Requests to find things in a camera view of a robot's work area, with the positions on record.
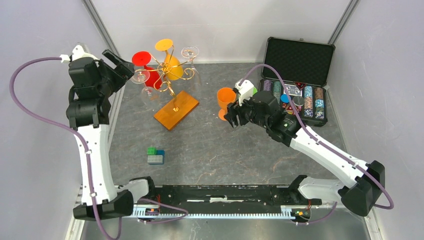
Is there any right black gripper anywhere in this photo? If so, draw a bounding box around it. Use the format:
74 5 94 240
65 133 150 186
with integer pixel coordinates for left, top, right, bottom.
223 91 270 129

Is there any orange plastic wine glass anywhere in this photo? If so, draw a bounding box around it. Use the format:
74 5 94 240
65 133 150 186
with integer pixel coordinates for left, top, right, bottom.
216 87 236 121

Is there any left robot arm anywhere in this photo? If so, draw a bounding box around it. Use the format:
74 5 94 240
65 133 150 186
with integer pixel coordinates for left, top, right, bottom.
66 44 157 221

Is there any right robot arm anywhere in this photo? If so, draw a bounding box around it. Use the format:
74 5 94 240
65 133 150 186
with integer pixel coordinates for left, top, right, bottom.
224 91 385 217

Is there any red plastic wine glass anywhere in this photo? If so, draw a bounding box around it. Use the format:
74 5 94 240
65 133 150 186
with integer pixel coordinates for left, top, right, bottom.
131 51 162 90

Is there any clear wine glass left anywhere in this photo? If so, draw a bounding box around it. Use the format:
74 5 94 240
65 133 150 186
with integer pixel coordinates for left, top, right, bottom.
131 68 160 109

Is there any clear wine glass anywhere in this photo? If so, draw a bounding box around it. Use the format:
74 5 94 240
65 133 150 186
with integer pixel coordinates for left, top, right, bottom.
181 46 202 93
131 68 160 109

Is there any yellow-orange plastic wine glass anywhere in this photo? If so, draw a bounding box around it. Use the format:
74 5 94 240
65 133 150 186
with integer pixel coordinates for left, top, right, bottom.
155 38 184 81

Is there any wooden rack base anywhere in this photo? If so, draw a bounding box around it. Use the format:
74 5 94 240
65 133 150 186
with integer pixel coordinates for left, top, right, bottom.
153 91 199 131

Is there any clear wine glass back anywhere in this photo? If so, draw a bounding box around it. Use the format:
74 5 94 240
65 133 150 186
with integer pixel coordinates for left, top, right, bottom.
181 46 202 93

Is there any blue poker chip disc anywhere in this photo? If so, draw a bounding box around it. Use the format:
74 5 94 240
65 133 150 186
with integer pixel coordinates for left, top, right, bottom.
280 94 290 104

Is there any playing card deck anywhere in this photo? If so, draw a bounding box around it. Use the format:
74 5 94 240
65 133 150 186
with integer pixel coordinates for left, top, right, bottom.
283 84 303 97

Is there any black poker chip case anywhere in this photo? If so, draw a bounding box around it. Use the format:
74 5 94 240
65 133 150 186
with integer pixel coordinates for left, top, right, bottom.
259 37 336 127

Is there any blue toy brick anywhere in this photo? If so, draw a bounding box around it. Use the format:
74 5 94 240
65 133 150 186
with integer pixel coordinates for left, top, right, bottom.
156 149 165 157

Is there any green toy brick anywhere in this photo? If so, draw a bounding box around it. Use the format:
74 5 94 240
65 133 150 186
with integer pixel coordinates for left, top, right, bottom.
146 147 157 156

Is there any grey toy brick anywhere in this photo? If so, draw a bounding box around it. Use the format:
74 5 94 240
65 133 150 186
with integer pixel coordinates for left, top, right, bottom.
147 154 164 165

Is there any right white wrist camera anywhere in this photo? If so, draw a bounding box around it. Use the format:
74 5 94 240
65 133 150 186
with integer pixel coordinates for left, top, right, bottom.
233 79 255 107

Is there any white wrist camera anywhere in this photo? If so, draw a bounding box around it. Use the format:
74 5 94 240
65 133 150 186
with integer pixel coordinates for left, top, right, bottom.
233 79 255 107
59 42 98 63

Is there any gold wire glass rack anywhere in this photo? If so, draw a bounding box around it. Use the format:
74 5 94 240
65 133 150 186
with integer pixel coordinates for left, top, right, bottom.
131 39 199 112

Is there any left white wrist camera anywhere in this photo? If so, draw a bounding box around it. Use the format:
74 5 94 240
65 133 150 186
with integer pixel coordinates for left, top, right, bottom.
59 42 98 63

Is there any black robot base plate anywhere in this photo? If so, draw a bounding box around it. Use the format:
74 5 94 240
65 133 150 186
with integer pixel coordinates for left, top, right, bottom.
133 184 322 218

